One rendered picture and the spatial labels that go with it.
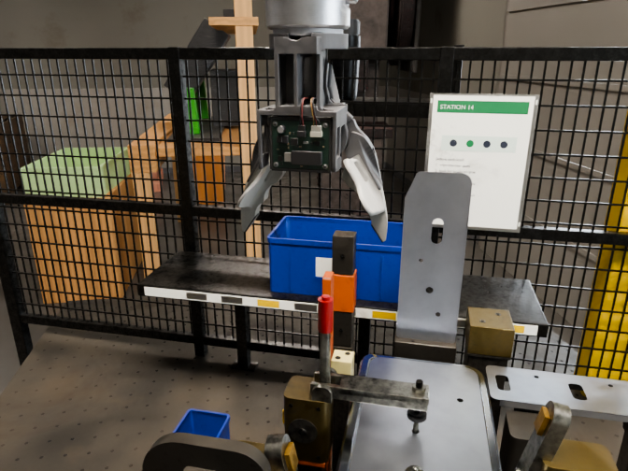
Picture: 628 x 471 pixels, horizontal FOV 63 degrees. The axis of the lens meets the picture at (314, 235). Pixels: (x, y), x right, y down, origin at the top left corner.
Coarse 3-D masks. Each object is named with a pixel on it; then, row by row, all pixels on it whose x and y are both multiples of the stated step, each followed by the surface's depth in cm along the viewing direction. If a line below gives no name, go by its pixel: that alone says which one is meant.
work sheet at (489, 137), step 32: (448, 96) 112; (480, 96) 110; (512, 96) 109; (448, 128) 114; (480, 128) 112; (512, 128) 111; (448, 160) 116; (480, 160) 115; (512, 160) 113; (480, 192) 117; (512, 192) 115; (480, 224) 119; (512, 224) 118
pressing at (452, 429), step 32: (448, 384) 88; (480, 384) 89; (352, 416) 80; (384, 416) 80; (448, 416) 80; (480, 416) 80; (352, 448) 74; (384, 448) 74; (416, 448) 74; (448, 448) 74; (480, 448) 74
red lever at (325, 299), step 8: (328, 296) 73; (320, 304) 72; (328, 304) 72; (320, 312) 73; (328, 312) 73; (320, 320) 73; (328, 320) 73; (320, 328) 74; (328, 328) 74; (320, 336) 75; (328, 336) 74; (320, 344) 75; (328, 344) 75; (320, 352) 76; (328, 352) 75; (320, 360) 76; (328, 360) 76; (320, 368) 76; (328, 368) 76; (320, 376) 77; (328, 376) 77
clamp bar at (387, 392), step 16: (336, 384) 79; (352, 384) 76; (368, 384) 76; (384, 384) 76; (400, 384) 76; (416, 384) 74; (352, 400) 76; (368, 400) 75; (384, 400) 75; (400, 400) 74; (416, 400) 73; (416, 416) 75
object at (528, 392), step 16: (496, 368) 92; (512, 368) 92; (496, 384) 88; (512, 384) 88; (528, 384) 88; (544, 384) 88; (560, 384) 88; (592, 384) 88; (608, 384) 88; (624, 384) 88; (512, 400) 84; (528, 400) 84; (544, 400) 84; (560, 400) 84; (576, 400) 84; (592, 400) 84; (608, 400) 84; (624, 400) 84; (592, 416) 82; (608, 416) 81; (624, 416) 81
